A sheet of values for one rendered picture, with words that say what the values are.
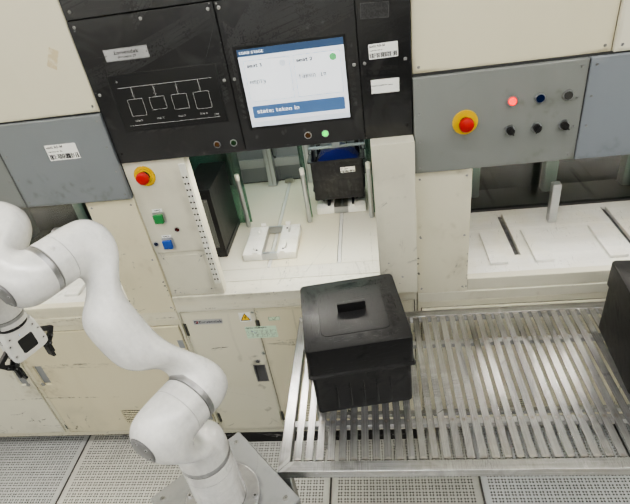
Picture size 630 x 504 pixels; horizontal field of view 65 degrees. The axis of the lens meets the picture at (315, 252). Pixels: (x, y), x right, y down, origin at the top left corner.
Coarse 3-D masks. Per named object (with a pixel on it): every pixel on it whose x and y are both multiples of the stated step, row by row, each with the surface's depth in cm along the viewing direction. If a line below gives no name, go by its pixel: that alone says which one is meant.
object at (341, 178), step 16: (336, 144) 206; (352, 144) 206; (336, 160) 201; (352, 160) 200; (320, 176) 205; (336, 176) 205; (352, 176) 204; (320, 192) 209; (336, 192) 209; (352, 192) 208
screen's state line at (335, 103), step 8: (272, 104) 137; (280, 104) 137; (288, 104) 136; (296, 104) 136; (304, 104) 136; (312, 104) 136; (320, 104) 136; (328, 104) 136; (336, 104) 135; (344, 104) 135; (256, 112) 138; (264, 112) 138; (272, 112) 138; (280, 112) 138; (288, 112) 138; (296, 112) 138; (304, 112) 137
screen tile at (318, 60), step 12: (300, 60) 130; (312, 60) 129; (324, 60) 129; (336, 60) 129; (336, 72) 131; (300, 84) 133; (312, 84) 133; (324, 84) 133; (336, 84) 132; (300, 96) 135
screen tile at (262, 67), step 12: (252, 60) 130; (264, 60) 130; (276, 60) 130; (288, 60) 130; (252, 72) 132; (264, 72) 132; (276, 72) 132; (288, 72) 131; (276, 84) 134; (288, 84) 133; (252, 96) 136; (264, 96) 136; (276, 96) 135; (288, 96) 135
